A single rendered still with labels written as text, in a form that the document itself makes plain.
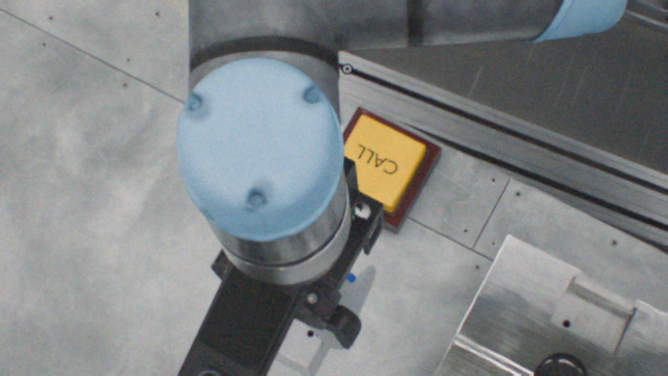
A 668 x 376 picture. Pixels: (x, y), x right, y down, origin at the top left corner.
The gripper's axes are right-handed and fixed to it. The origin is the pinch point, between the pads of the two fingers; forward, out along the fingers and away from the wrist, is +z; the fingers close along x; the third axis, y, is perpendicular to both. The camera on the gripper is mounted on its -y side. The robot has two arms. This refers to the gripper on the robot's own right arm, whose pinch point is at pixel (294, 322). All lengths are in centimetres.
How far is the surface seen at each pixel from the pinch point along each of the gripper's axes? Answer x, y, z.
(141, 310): 14.1, -3.2, 15.0
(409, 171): -0.2, 16.7, 11.3
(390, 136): 2.5, 18.6, 11.3
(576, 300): -16.7, 12.8, 8.7
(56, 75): 31.6, 11.2, 15.0
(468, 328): -10.6, 6.5, 6.0
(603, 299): -18.5, 13.8, 8.3
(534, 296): -13.8, 10.9, 6.0
